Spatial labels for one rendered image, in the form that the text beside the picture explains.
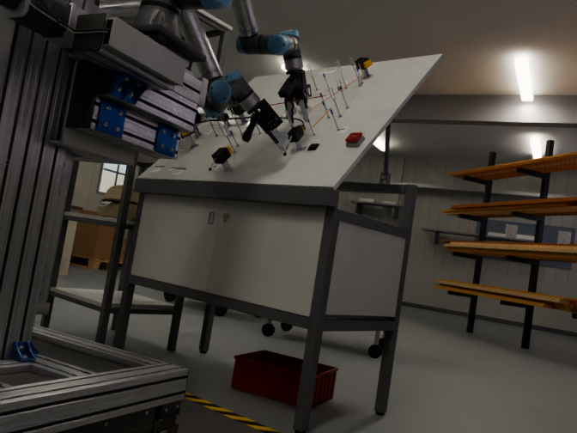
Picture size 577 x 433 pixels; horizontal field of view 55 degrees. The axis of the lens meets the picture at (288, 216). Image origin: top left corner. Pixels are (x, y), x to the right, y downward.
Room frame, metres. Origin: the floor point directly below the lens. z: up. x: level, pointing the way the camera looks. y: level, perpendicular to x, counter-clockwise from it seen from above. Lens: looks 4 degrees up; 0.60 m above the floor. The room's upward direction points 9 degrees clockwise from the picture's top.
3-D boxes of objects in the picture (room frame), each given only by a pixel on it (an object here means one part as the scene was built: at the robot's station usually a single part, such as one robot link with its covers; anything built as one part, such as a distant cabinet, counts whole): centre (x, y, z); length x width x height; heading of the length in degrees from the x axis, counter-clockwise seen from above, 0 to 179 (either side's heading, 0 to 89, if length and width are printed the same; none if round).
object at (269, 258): (2.17, 0.08, 0.60); 0.55 x 0.03 x 0.39; 50
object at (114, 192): (2.98, 0.83, 0.76); 0.30 x 0.21 x 0.20; 143
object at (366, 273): (2.58, 0.09, 0.60); 1.17 x 0.58 x 0.40; 50
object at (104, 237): (8.56, 3.06, 0.41); 1.39 x 0.99 x 0.82; 63
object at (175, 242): (2.52, 0.50, 0.60); 0.55 x 0.02 x 0.39; 50
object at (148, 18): (1.58, 0.47, 1.21); 0.15 x 0.15 x 0.10
